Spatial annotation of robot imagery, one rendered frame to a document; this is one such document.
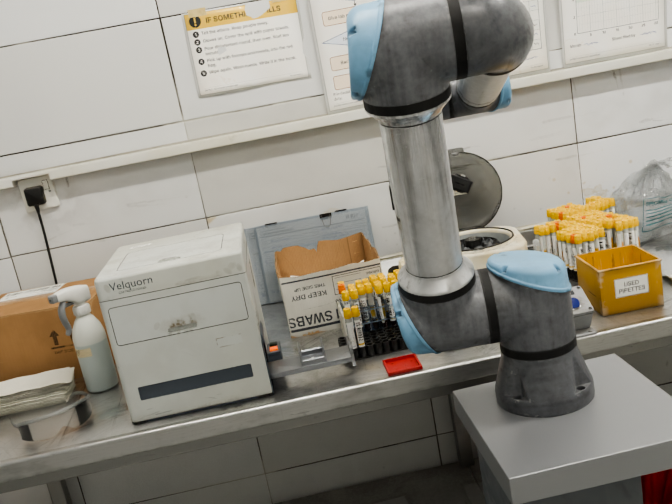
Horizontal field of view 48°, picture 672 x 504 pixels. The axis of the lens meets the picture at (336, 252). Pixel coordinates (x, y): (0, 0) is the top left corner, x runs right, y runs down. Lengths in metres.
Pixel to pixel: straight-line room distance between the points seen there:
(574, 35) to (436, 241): 1.22
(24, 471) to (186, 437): 0.31
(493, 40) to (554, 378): 0.51
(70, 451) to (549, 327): 0.91
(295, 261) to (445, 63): 1.15
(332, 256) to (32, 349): 0.77
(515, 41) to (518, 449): 0.55
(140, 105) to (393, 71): 1.18
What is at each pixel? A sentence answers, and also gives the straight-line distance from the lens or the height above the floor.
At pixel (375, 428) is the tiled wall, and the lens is 2.29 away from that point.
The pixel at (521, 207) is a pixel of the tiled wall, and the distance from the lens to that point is 2.19.
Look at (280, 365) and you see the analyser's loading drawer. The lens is 1.54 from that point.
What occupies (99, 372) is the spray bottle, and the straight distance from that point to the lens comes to 1.75.
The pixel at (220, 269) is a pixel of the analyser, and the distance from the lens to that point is 1.43.
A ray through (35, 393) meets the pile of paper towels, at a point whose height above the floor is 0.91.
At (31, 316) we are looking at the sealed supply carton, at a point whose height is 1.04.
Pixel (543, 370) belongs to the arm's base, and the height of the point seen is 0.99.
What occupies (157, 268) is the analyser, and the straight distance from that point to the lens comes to 1.44.
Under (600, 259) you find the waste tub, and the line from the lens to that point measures 1.76.
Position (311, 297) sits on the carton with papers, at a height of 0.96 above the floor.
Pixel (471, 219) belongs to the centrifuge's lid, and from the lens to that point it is 2.07.
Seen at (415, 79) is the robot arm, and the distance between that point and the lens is 0.96.
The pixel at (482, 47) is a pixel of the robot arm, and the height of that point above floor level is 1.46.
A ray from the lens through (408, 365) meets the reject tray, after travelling 1.52.
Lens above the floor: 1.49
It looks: 14 degrees down
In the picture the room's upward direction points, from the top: 11 degrees counter-clockwise
